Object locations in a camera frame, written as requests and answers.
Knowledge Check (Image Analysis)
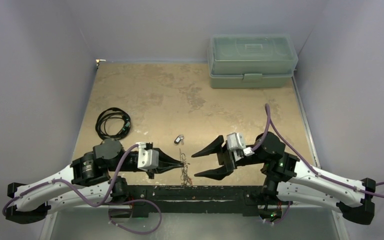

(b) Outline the silver foot-shaped keyring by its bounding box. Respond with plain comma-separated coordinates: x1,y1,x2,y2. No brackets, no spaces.
179,148,193,186

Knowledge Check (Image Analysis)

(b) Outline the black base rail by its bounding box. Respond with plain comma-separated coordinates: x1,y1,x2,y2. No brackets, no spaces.
112,185,279,218

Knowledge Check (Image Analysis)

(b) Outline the green plastic storage box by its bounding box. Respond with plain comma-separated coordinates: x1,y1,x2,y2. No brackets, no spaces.
207,33,299,89

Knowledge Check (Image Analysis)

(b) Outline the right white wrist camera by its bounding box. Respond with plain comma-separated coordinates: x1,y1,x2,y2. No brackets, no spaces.
226,132,254,161

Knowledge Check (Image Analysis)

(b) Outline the small key fob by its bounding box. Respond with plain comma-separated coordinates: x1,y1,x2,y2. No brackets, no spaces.
173,134,184,145

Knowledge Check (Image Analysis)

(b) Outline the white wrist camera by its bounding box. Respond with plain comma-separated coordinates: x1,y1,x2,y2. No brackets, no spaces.
226,132,254,161
136,142,159,172

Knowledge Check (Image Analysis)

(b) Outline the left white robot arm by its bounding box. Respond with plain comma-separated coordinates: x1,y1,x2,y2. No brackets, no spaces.
2,138,184,224

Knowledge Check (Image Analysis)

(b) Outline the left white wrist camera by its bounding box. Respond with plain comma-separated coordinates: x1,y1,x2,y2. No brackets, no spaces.
136,142,159,172

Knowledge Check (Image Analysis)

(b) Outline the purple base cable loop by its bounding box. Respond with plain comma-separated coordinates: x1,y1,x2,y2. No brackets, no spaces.
107,198,163,236

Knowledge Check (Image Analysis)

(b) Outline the coiled black cable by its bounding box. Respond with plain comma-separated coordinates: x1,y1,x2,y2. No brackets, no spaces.
94,107,132,143

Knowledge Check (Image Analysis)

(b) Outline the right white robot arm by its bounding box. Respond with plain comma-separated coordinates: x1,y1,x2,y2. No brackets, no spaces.
192,132,376,225

